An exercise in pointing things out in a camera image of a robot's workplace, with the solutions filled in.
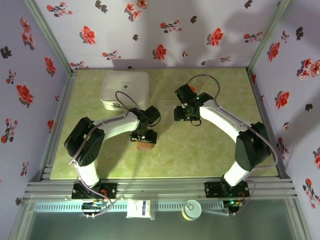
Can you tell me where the grey right arm cable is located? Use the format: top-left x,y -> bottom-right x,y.
186,74 -> 279,216

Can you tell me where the aluminium front frame rail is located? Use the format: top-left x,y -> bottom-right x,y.
22,177 -> 299,201

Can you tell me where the white medicine case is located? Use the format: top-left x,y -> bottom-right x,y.
99,71 -> 150,112

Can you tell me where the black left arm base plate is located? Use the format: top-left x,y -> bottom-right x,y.
71,181 -> 118,200

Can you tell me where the grey slotted cable duct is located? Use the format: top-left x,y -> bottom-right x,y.
34,201 -> 226,213

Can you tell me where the white paper packet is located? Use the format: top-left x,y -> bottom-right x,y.
125,199 -> 152,219

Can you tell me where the aluminium side frame rail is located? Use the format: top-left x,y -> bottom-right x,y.
39,69 -> 79,181
246,67 -> 292,180

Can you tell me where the aluminium corner post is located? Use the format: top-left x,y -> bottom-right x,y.
23,0 -> 76,73
247,0 -> 292,73

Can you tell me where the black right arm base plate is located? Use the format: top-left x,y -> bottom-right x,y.
204,181 -> 250,200

